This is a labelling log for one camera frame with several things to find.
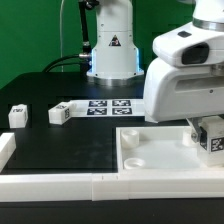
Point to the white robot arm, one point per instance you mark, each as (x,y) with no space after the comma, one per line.
(115,58)

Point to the white marker base sheet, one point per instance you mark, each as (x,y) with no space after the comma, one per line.
(108,108)

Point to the white front fence wall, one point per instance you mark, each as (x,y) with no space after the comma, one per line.
(99,187)

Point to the white fence wall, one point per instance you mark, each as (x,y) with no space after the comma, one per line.
(99,187)
(7,147)

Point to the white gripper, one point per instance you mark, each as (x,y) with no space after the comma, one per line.
(172,93)

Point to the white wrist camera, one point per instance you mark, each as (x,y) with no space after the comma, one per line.
(190,46)

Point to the white square tabletop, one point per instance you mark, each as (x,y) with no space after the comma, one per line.
(162,148)

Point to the white left fence wall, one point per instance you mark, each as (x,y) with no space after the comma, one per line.
(7,147)

